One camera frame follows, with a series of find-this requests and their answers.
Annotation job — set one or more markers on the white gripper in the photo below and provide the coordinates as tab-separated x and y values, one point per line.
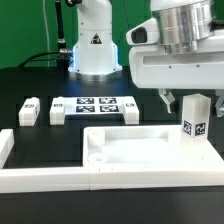
151	67

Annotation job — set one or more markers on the white desk top tray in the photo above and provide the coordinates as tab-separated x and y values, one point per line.
132	145

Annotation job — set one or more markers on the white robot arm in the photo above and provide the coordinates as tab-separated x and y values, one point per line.
180	47

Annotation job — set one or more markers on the white L-shaped corner fence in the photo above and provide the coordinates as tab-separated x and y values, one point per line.
101	176

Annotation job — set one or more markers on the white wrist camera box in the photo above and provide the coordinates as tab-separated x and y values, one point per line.
147	33

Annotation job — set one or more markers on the white marker base plate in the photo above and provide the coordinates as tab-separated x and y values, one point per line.
98	105

